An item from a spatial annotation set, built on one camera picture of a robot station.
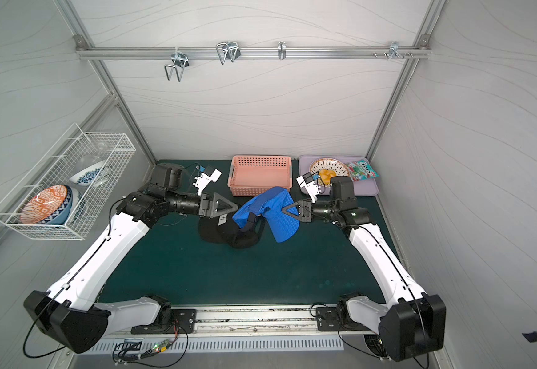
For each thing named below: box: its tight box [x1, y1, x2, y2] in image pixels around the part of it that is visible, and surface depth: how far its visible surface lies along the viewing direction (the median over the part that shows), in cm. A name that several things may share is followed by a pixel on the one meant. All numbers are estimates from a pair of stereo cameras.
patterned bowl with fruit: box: [309, 157, 351, 188], surface depth 120 cm
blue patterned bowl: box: [69, 159, 111, 187], surface depth 66 cm
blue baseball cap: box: [232, 186, 301, 243], surface depth 69 cm
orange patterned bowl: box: [20, 184, 74, 226], surface depth 60 cm
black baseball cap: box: [197, 212, 266, 249], surface depth 94 cm
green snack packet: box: [346, 159, 381, 182], surface depth 117 cm
